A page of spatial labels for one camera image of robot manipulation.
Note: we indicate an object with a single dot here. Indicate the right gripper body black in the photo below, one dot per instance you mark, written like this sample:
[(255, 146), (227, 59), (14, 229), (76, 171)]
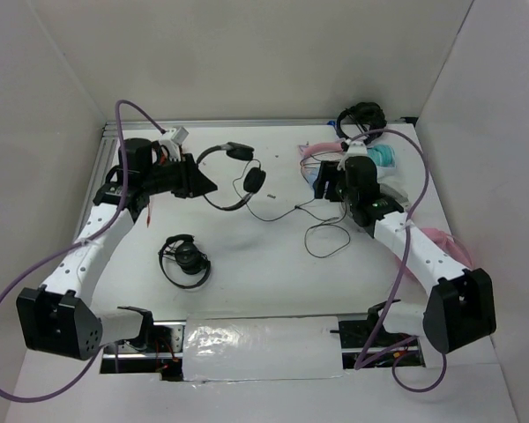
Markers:
[(337, 181)]

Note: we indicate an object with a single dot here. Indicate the pink blue cat-ear headphones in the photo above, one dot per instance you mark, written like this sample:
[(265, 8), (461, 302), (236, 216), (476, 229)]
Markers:
[(310, 158)]

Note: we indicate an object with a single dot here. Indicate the teal white headphones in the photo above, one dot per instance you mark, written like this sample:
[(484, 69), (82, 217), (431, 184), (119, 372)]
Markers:
[(384, 158)]

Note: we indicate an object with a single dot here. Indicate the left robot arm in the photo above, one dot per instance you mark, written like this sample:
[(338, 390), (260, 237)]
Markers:
[(57, 317)]

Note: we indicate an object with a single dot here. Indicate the glossy white tape sheet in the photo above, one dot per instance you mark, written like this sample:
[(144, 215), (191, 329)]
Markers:
[(262, 349)]

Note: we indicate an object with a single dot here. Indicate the black wired headphones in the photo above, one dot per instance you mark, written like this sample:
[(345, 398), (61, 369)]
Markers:
[(252, 180)]

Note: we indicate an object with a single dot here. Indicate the black headphones at back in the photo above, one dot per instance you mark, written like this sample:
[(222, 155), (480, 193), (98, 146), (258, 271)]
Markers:
[(366, 116)]

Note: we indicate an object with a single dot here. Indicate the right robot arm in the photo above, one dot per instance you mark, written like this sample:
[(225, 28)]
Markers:
[(460, 308)]

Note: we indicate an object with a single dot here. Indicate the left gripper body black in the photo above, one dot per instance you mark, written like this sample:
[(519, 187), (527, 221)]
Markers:
[(169, 177)]

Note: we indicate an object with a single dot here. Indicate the small black folded headphones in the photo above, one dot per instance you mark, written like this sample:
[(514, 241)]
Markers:
[(182, 250)]

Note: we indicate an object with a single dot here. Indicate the grey white headphones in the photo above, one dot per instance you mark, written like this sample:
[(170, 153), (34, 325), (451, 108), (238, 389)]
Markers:
[(395, 190)]

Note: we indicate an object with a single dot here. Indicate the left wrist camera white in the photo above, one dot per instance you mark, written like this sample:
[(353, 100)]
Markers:
[(173, 139)]

